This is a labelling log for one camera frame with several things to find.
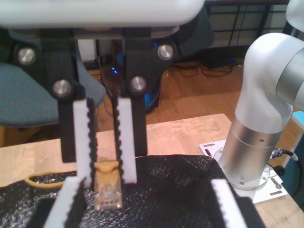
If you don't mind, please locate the yellow network cable clear plug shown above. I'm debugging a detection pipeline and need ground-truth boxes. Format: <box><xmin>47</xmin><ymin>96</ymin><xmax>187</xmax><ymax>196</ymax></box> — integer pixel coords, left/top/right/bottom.
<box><xmin>25</xmin><ymin>156</ymin><xmax>124</xmax><ymax>211</ymax></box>

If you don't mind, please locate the teal office chair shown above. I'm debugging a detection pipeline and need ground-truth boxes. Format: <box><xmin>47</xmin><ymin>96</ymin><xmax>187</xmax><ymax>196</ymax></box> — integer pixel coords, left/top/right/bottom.
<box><xmin>0</xmin><ymin>62</ymin><xmax>107</xmax><ymax>130</ymax></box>

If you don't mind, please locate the black bubble wrap mat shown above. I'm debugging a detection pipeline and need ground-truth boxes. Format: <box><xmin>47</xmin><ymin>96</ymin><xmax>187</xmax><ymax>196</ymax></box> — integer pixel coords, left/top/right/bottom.
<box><xmin>0</xmin><ymin>154</ymin><xmax>240</xmax><ymax>228</ymax></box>

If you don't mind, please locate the black base power cable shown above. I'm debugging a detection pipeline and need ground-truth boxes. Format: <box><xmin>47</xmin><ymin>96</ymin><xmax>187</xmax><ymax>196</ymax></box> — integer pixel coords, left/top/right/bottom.
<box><xmin>272</xmin><ymin>147</ymin><xmax>299</xmax><ymax>177</ymax></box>

